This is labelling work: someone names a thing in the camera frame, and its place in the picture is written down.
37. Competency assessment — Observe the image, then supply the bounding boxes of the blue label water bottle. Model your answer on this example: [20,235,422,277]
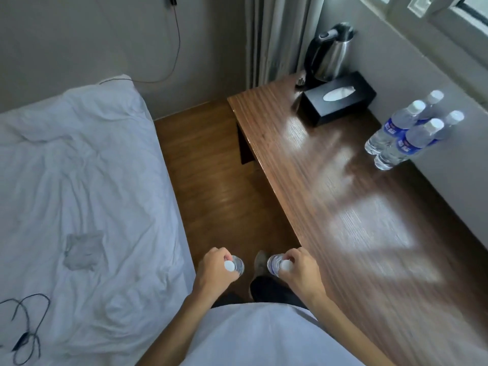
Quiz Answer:
[416,90,445,125]
[364,100,426,156]
[374,118,445,171]
[428,110,465,147]

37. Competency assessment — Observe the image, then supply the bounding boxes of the clear water bottle white cap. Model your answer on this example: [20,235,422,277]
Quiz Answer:
[266,254,294,279]
[223,255,245,279]

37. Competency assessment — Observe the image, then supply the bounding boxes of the black cable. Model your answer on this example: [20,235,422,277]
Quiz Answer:
[0,293,52,366]

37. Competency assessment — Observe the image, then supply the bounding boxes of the black tissue box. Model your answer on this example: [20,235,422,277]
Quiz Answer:
[297,71,377,128]

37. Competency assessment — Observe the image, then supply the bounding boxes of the person's right hand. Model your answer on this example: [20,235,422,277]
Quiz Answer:
[280,247,328,304]

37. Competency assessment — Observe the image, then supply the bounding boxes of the person's grey shoe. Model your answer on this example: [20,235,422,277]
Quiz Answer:
[253,250,268,281]

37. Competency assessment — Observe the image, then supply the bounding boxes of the grey curtain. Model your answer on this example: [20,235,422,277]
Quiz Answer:
[244,0,325,90]

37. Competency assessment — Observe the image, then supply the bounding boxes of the person's right forearm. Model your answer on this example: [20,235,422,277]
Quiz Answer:
[311,293,386,366]

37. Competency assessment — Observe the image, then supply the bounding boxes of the thin charging cable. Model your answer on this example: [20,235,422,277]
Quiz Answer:
[99,3,182,85]

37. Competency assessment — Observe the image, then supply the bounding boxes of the white tissue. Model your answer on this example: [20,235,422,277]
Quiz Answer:
[323,87,356,102]

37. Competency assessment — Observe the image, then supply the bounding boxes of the steel electric kettle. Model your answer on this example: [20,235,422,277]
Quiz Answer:
[304,22,357,83]

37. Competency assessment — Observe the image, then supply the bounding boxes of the person's black trousers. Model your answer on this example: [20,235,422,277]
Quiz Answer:
[211,276,310,311]

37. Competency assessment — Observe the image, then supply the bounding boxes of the grey cloth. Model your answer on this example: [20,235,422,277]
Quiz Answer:
[64,230,106,272]

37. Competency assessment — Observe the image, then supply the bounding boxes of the person's left forearm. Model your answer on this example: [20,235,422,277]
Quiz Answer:
[136,292,212,366]

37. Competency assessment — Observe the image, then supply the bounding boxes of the person's left hand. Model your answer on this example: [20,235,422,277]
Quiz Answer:
[192,247,240,302]

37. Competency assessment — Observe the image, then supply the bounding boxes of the black kettle base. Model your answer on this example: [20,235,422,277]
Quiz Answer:
[295,74,318,90]

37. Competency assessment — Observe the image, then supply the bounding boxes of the person's white shirt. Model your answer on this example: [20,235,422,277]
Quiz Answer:
[178,302,367,366]

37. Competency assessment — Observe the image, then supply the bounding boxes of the bed with white duvet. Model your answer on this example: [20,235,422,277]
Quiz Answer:
[0,74,197,366]

